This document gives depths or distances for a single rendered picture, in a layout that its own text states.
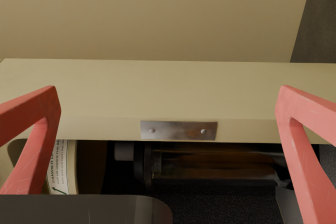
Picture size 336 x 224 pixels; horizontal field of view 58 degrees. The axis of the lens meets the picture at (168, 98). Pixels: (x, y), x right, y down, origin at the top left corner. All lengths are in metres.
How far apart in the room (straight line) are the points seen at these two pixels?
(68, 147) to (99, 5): 0.39
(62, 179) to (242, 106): 0.23
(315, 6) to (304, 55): 0.10
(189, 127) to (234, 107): 0.05
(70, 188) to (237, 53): 0.50
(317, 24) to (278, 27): 0.12
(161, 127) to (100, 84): 0.09
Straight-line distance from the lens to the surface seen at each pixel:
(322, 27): 0.62
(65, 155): 0.38
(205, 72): 0.35
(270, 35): 0.74
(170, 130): 0.28
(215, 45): 0.72
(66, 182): 0.39
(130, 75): 0.34
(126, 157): 0.44
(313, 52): 0.64
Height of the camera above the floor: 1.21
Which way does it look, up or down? 1 degrees up
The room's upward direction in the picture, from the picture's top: 89 degrees counter-clockwise
